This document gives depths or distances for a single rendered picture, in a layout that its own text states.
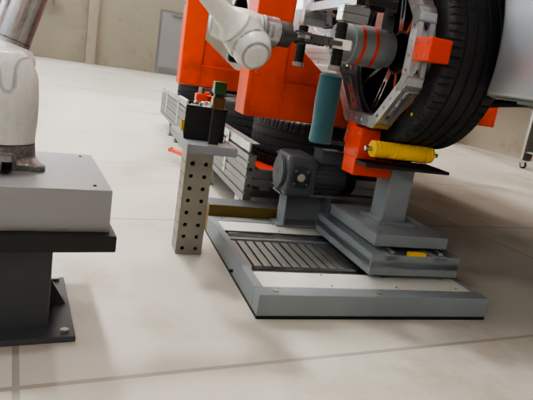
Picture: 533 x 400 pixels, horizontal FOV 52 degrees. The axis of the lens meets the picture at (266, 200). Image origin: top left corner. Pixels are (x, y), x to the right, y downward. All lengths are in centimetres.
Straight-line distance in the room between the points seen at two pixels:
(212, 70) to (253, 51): 280
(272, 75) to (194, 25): 195
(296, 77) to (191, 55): 192
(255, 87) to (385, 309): 106
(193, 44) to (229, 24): 274
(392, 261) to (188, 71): 267
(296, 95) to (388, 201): 63
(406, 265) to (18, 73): 135
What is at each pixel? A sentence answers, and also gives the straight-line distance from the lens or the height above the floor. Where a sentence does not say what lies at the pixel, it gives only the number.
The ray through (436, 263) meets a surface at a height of 14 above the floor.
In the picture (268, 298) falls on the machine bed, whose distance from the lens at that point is 164.
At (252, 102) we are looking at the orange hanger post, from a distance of 231.
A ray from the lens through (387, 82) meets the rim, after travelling 211.
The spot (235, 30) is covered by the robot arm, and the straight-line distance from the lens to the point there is 148.
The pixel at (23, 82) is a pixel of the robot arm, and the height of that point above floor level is 61.
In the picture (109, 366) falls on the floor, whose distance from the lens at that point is 137.
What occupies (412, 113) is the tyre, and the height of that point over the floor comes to 65.
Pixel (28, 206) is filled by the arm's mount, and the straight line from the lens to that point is 128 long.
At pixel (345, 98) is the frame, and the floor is 66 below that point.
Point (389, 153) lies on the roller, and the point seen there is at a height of 50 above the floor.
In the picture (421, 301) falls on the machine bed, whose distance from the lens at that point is 188.
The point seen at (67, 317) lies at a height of 2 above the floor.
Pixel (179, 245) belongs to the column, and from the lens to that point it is 208.
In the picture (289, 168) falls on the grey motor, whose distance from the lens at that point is 220.
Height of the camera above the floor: 72
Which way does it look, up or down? 13 degrees down
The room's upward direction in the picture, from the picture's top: 9 degrees clockwise
